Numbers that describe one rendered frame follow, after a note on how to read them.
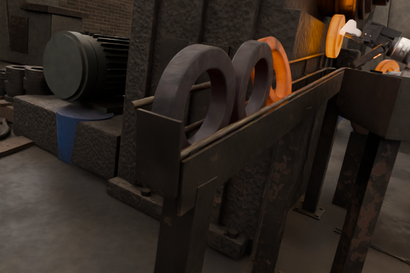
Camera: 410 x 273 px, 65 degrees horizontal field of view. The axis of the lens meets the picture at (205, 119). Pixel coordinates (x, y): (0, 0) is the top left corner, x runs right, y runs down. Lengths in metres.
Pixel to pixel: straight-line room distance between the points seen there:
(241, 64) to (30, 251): 0.95
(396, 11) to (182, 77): 3.95
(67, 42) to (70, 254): 1.09
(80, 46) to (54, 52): 0.19
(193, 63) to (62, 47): 1.52
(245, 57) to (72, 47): 1.37
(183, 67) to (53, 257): 0.92
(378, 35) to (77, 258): 1.24
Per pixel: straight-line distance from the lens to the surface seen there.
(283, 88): 0.88
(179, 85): 0.42
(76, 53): 1.83
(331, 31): 1.26
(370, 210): 1.06
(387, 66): 1.94
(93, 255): 1.22
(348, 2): 1.39
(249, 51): 0.60
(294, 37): 1.08
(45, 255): 1.24
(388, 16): 4.30
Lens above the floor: 0.74
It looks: 13 degrees down
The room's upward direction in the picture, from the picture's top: 9 degrees clockwise
